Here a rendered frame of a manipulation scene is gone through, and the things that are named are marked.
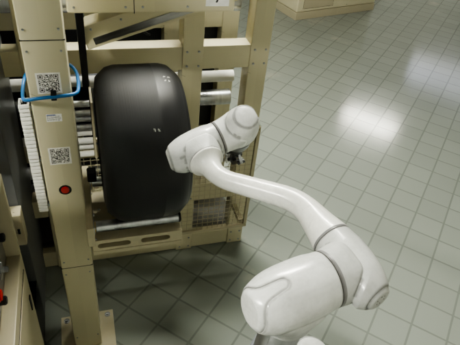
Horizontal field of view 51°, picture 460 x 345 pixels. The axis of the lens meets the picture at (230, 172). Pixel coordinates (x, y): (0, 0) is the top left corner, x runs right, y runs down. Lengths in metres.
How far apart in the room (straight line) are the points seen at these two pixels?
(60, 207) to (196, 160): 0.79
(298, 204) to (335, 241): 0.16
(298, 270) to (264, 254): 2.12
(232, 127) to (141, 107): 0.40
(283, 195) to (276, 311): 0.35
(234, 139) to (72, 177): 0.74
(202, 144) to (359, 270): 0.56
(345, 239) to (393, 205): 2.70
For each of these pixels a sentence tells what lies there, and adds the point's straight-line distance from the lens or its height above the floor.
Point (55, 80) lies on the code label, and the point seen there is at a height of 1.52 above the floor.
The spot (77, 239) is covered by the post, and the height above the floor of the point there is 0.78.
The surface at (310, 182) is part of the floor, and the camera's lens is 3.78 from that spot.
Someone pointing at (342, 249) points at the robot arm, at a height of 1.54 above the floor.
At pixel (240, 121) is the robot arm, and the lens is 1.37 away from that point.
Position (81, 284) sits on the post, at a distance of 2.34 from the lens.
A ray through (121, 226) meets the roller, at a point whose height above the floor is 0.91.
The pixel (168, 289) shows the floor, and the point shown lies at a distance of 2.92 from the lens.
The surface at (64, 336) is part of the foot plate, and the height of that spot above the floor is 0.01.
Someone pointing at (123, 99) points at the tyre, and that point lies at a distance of 1.67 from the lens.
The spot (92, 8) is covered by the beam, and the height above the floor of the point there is 1.65.
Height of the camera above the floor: 2.30
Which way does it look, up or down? 38 degrees down
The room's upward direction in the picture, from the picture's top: 7 degrees clockwise
